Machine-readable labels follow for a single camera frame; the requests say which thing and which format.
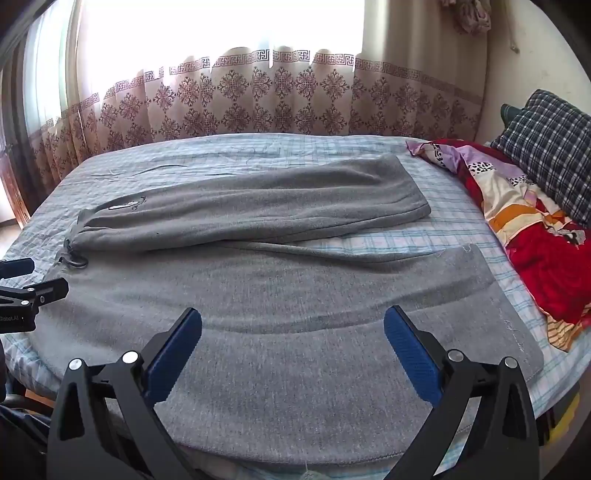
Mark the grey pants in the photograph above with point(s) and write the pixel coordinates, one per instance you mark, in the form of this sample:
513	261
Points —
277	300

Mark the plaid bed sheet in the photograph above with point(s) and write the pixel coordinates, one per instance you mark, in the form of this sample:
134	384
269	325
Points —
461	221

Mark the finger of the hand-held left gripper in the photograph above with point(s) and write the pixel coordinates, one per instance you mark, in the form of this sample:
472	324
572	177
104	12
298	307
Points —
46	290
16	267

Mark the pink hanging cloth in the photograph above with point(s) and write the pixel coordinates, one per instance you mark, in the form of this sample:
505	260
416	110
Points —
466	16

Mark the dark plaid pillow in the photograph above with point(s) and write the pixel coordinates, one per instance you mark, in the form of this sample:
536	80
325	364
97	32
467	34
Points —
549	138

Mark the patterned beige curtain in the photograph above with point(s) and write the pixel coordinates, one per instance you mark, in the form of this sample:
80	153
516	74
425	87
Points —
231	92

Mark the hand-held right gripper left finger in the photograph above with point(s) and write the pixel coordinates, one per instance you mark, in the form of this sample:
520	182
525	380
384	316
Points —
178	344

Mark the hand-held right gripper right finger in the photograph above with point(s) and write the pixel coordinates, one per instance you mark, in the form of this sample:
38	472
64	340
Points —
408	344

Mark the dark green cloth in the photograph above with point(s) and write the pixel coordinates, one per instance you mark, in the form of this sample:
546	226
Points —
509	113

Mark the red colourful quilt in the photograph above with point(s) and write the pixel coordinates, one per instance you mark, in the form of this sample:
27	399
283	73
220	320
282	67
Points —
545	258

